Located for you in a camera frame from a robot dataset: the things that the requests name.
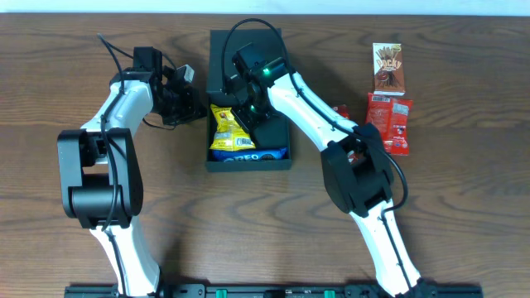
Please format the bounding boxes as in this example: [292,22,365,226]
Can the yellow snack bag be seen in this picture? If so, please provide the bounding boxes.
[210,104,256,151]

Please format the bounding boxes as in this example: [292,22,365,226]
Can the blue Oreo packet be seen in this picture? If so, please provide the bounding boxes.
[211,147,287,162]

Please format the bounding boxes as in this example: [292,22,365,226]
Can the dark green box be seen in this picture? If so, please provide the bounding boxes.
[205,29,292,172]

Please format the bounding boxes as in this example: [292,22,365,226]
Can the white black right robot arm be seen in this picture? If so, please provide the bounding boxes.
[232,57,422,297]

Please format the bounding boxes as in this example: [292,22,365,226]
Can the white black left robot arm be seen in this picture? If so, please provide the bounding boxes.
[57,65,205,297]

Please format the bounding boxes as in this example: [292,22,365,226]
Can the red Hello Panda box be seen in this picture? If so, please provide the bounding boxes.
[332,104,359,164]

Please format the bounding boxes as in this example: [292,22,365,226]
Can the red snack bag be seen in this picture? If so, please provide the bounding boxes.
[366,93,413,156]

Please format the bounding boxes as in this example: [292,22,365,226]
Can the brown Pocky box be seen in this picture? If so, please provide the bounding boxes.
[372,43,406,96]

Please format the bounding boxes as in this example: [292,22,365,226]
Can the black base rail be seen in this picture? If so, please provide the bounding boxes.
[64,282,484,298]

